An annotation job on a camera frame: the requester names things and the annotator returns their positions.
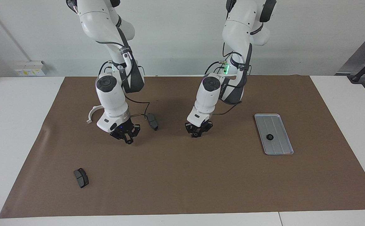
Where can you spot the brown table mat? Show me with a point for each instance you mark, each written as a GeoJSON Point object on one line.
{"type": "Point", "coordinates": [182, 175]}

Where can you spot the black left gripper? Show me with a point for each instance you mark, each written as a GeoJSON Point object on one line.
{"type": "Point", "coordinates": [200, 126]}

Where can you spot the white yellow wall box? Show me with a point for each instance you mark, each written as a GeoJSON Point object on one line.
{"type": "Point", "coordinates": [33, 67]}

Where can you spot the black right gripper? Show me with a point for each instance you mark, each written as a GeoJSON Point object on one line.
{"type": "Point", "coordinates": [122, 127]}

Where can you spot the dark grey brake pad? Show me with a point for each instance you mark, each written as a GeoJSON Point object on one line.
{"type": "Point", "coordinates": [81, 178]}
{"type": "Point", "coordinates": [152, 122]}

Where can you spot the silver metal tray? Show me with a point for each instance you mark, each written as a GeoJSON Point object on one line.
{"type": "Point", "coordinates": [279, 144]}

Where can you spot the white curved plastic bracket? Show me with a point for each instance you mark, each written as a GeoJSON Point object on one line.
{"type": "Point", "coordinates": [90, 116]}

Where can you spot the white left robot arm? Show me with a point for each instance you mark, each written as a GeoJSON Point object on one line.
{"type": "Point", "coordinates": [207, 97]}

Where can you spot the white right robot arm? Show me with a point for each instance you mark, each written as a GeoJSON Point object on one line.
{"type": "Point", "coordinates": [110, 100]}

